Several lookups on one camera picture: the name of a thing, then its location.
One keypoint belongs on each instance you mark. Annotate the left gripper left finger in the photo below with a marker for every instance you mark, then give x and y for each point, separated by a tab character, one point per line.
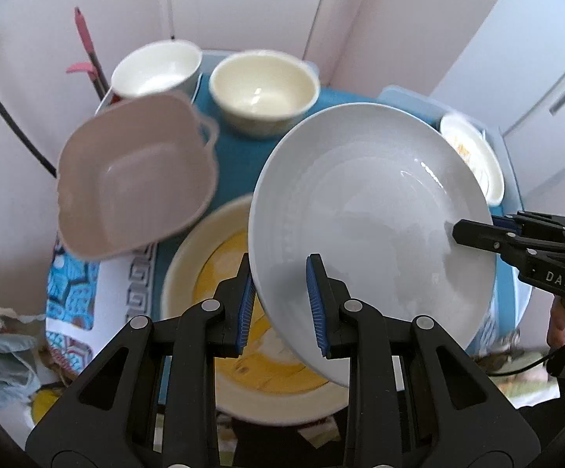
148	399

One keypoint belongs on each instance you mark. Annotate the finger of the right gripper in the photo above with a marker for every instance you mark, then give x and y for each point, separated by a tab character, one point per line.
528	222
490	238

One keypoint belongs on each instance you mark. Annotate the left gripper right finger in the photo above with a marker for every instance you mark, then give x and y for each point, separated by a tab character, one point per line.
415	397

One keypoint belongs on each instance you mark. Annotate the cream duck plate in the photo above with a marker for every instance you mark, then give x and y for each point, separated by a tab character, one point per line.
476	152

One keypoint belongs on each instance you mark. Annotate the large white plate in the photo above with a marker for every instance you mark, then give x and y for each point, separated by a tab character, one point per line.
376	193

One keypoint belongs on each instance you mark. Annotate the yellow cream plate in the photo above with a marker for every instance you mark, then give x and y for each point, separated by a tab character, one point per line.
267	384

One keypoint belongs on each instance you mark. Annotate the pink square handled bowl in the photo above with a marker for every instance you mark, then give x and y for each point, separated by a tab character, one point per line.
137	173

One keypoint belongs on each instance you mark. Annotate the cream duck bowl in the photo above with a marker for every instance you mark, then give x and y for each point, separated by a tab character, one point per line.
263	94

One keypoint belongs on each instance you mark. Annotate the white bowl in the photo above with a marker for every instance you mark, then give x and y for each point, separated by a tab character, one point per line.
163	66

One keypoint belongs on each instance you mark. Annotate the person's right hand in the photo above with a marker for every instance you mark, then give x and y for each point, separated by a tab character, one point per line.
556	329

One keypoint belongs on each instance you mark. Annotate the white wardrobe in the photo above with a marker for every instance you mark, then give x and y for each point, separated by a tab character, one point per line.
511	77

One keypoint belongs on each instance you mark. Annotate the teal patterned tablecloth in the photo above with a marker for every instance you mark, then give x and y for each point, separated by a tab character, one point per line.
88	302

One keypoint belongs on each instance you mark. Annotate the black clothes rack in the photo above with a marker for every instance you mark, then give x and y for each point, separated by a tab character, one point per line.
26	142

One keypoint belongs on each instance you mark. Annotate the white door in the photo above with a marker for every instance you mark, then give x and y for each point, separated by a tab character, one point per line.
237	25

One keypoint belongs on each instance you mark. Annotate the pink handled mop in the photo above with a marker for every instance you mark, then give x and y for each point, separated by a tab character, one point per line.
92	67

